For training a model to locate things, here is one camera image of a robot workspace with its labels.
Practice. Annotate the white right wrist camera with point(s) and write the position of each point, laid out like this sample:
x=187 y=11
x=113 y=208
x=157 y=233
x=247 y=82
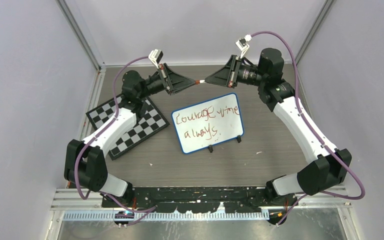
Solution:
x=243 y=45

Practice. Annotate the white slotted cable duct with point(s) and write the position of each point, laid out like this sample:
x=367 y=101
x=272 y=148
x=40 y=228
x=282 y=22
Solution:
x=115 y=215

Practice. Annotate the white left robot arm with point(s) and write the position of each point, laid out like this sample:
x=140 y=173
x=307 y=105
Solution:
x=85 y=164

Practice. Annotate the blue framed whiteboard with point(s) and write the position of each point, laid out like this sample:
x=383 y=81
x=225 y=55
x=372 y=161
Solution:
x=208 y=123

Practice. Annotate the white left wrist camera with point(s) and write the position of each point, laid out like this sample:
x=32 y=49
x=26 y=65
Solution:
x=155 y=57

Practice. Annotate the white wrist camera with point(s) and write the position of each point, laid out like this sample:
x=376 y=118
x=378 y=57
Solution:
x=155 y=57
x=243 y=45

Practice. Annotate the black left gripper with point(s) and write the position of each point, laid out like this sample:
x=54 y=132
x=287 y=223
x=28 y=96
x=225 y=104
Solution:
x=177 y=83

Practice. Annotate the aluminium frame rail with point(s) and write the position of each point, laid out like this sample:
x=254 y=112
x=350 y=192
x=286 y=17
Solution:
x=71 y=20

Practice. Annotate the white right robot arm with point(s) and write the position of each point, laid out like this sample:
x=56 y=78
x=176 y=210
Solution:
x=324 y=160

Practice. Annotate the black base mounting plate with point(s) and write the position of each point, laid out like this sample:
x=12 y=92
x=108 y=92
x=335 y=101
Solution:
x=199 y=200

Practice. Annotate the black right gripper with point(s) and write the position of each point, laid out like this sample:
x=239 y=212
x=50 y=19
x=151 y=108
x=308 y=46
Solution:
x=226 y=75

